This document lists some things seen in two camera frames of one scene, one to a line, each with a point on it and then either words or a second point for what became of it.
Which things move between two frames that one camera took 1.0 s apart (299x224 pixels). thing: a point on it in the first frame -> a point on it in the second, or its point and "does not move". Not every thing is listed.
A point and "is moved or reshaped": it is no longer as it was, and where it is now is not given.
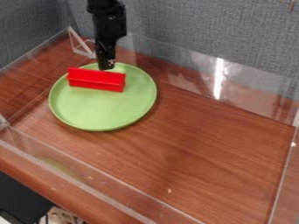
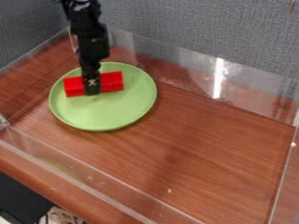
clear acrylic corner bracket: [79, 45] does not move
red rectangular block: [97, 79] is moved or reshaped
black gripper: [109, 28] -> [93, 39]
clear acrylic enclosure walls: [151, 135] does not move
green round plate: [99, 110] does not move
